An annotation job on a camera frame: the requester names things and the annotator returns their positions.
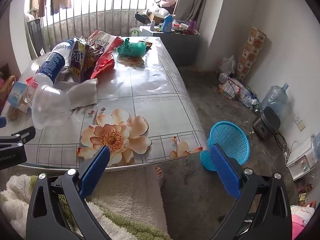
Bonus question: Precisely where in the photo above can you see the white plastic bag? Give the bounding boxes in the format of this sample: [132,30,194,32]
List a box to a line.
[219,55,237,75]

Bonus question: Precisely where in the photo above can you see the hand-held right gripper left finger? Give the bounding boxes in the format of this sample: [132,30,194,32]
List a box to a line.
[26,145,113,240]

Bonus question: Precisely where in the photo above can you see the plastic water bottle blue label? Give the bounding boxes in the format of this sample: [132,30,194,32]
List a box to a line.
[34,39,75,87]

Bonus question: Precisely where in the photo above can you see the large blue water jug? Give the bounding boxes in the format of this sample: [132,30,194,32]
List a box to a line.
[259,82,289,115]

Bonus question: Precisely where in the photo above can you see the white cloth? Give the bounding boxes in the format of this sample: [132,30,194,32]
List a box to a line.
[54,67,98,110]

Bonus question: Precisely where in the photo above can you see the floral top table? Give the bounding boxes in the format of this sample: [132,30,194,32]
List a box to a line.
[0,36,208,172]

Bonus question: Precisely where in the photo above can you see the red white chestnut bag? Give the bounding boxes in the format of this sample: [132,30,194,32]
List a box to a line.
[87,30,124,55]

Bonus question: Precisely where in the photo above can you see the clear plastic cup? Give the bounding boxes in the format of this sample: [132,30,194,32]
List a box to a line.
[31,84,72,130]

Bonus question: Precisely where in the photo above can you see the person's bare foot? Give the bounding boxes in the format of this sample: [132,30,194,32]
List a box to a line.
[155,165,164,188]

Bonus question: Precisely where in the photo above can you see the cream fleece pants leg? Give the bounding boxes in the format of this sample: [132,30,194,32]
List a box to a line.
[86,166,167,233]

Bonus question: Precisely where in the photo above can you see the small blue white box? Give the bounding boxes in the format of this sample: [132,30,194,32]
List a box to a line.
[7,81,34,113]

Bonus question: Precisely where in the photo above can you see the blue detergent bottle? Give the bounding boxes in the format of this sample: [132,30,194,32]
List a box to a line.
[162,14,174,33]

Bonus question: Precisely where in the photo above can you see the black power cable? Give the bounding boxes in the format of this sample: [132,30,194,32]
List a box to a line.
[274,131,292,157]

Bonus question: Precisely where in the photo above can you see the grey rice cooker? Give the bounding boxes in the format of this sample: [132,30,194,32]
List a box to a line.
[252,106,281,140]

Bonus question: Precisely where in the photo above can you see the pink cloth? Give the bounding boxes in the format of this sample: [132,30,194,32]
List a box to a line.
[291,200,316,233]

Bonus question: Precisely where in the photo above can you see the dark board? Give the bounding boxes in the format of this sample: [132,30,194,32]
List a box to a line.
[26,17,47,58]

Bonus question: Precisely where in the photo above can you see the black object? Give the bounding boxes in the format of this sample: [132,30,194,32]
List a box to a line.
[134,12,150,24]

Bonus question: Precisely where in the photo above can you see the grey cabinet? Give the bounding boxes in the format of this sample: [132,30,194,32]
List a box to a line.
[140,26,200,67]

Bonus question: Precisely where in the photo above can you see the white fleece blanket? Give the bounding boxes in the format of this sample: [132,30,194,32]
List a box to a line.
[0,174,173,240]

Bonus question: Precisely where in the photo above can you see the red snack packet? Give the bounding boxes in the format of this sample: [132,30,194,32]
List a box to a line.
[90,52,116,79]

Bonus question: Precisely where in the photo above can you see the pile of packaging waste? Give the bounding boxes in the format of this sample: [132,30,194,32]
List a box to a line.
[218,73,260,109]

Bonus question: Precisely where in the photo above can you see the blue plastic basket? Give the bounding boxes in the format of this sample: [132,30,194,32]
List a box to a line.
[200,121,250,172]

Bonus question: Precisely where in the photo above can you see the purple snack bag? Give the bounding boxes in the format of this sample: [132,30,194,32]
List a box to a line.
[69,37,105,83]

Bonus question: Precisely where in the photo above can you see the wall socket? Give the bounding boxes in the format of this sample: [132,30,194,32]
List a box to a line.
[294,115,306,131]

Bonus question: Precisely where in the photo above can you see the grey curtain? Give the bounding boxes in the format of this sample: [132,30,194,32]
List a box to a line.
[172,0,212,27]

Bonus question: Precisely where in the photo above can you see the tall patterned cardboard box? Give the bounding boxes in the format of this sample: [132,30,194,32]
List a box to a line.
[236,27,267,82]

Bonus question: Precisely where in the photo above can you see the green plastic bag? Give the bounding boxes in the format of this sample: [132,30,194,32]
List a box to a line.
[116,38,148,57]

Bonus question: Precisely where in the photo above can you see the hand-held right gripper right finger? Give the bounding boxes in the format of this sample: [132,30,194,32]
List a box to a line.
[207,144,293,240]

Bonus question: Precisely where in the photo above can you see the white appliance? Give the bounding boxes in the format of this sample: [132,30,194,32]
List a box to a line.
[286,140,318,180]

